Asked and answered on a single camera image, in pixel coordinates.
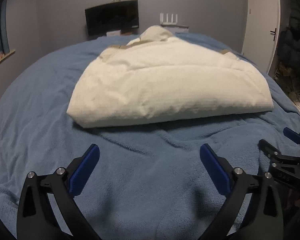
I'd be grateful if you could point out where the cream hooded puffer jacket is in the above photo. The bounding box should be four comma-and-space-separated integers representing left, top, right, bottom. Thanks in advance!
66, 25, 274, 128

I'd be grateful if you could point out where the pile of dark clothes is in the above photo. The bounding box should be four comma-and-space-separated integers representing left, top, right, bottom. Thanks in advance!
274, 0, 300, 109

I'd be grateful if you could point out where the white door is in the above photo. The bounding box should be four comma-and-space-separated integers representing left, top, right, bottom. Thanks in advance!
242, 0, 280, 73

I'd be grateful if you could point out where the blue fleece bed blanket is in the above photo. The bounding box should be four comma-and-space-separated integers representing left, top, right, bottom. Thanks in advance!
0, 36, 300, 239

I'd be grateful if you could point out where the white box under router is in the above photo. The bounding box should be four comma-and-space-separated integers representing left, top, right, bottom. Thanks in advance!
161, 24, 189, 34

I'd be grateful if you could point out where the wooden window sill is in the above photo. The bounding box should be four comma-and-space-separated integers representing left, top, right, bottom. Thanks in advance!
0, 49, 16, 72

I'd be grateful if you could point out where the white wifi router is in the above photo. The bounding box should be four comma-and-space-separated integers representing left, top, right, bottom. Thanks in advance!
160, 12, 178, 25

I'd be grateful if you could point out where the black monitor screen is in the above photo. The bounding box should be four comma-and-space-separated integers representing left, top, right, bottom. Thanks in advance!
85, 0, 139, 36

